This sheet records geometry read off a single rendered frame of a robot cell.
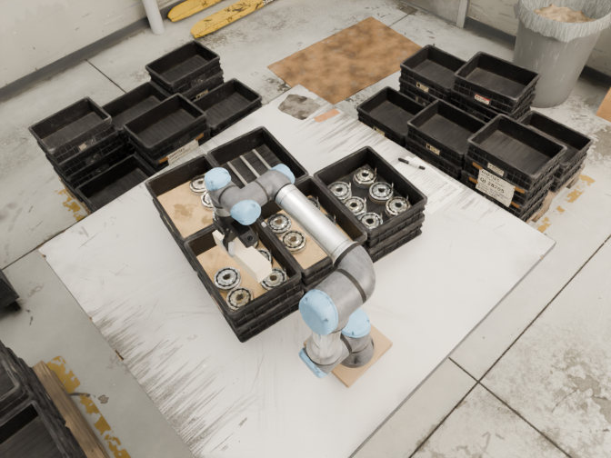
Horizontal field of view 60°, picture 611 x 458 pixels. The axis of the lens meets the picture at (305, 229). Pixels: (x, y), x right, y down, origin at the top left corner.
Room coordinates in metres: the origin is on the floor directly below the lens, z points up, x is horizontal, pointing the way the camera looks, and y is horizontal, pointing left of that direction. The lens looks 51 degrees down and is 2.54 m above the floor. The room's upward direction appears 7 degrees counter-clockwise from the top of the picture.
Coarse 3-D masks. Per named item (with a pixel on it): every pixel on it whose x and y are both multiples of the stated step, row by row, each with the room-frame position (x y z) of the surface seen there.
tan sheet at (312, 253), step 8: (320, 208) 1.46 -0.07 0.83; (296, 224) 1.39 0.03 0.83; (336, 224) 1.36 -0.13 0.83; (304, 232) 1.34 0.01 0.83; (344, 232) 1.32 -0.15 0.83; (312, 240) 1.30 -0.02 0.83; (312, 248) 1.26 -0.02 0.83; (320, 248) 1.25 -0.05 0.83; (296, 256) 1.23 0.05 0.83; (304, 256) 1.22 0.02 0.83; (312, 256) 1.22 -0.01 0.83; (320, 256) 1.21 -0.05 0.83; (304, 264) 1.18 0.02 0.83
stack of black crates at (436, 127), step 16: (432, 112) 2.45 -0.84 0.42; (448, 112) 2.42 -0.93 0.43; (464, 112) 2.35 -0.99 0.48; (416, 128) 2.26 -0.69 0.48; (432, 128) 2.36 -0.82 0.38; (448, 128) 2.34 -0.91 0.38; (464, 128) 2.32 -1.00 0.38; (480, 128) 2.24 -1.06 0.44; (416, 144) 2.24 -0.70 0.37; (432, 144) 2.17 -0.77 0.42; (448, 144) 2.20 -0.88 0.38; (464, 144) 2.19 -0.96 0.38; (432, 160) 2.16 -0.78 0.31; (448, 160) 2.08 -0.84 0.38; (464, 160) 2.04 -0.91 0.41
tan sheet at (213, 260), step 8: (216, 248) 1.31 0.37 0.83; (264, 248) 1.29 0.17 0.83; (200, 256) 1.28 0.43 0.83; (208, 256) 1.28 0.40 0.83; (216, 256) 1.27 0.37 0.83; (224, 256) 1.27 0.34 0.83; (272, 256) 1.24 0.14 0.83; (208, 264) 1.24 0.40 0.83; (216, 264) 1.23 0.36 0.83; (224, 264) 1.23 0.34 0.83; (232, 264) 1.22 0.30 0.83; (208, 272) 1.20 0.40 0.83; (240, 272) 1.18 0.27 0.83; (248, 280) 1.14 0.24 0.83; (256, 288) 1.10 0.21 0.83; (224, 296) 1.08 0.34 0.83; (256, 296) 1.06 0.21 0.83
